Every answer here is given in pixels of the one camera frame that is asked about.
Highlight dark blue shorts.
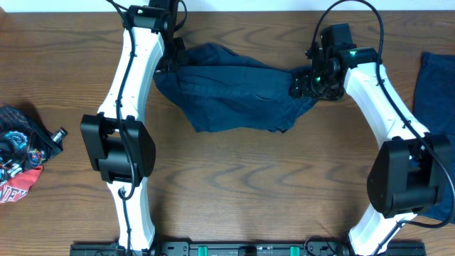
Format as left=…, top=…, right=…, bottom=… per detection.
left=154, top=43, right=318, bottom=133

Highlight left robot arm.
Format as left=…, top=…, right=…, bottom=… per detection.
left=70, top=0, right=188, bottom=255

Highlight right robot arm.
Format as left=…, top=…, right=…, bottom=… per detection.
left=289, top=23, right=454, bottom=255

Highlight dark blue garment at right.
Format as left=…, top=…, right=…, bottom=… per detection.
left=408, top=52, right=455, bottom=224

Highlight small black metal cylinder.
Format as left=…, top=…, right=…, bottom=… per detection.
left=50, top=127, right=68, bottom=144

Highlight black printed t-shirt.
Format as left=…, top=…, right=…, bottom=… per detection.
left=1, top=106, right=63, bottom=184

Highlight red printed garment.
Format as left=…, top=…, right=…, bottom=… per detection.
left=1, top=166, right=43, bottom=203

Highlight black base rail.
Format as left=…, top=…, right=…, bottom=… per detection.
left=69, top=240, right=427, bottom=256

